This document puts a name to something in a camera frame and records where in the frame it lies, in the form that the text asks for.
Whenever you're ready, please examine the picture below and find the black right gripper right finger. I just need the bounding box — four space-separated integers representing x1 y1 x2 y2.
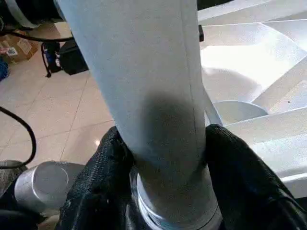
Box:
205 124 307 230

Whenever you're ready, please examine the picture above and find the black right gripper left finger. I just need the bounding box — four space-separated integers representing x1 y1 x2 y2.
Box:
59 126 134 230

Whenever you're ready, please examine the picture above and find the white plastic table leg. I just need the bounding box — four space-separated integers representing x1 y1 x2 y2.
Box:
54 0 225 230

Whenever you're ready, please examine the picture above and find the white plastic table top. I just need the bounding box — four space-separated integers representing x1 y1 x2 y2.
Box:
197 0 307 199

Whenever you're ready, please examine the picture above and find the brown cardboard box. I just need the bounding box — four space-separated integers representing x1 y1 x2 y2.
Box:
0 33 39 65

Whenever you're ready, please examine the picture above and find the black bag with straps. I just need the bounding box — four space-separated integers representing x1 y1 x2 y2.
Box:
40 40 90 79

